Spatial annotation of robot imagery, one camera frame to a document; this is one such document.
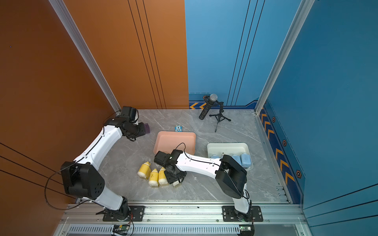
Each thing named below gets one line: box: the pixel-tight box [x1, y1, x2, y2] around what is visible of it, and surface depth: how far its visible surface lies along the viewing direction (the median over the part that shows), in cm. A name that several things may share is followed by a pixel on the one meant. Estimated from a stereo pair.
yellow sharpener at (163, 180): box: [158, 166, 169, 186], surface depth 80 cm
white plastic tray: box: [207, 142, 254, 170], surface depth 99 cm
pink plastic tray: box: [153, 130, 197, 156], surface depth 105 cm
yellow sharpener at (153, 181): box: [148, 168, 159, 187], surface depth 80 cm
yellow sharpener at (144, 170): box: [137, 161, 152, 180], surface depth 84 cm
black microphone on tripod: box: [198, 93, 232, 133], surface depth 101 cm
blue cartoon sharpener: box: [174, 124, 183, 133], surface depth 108 cm
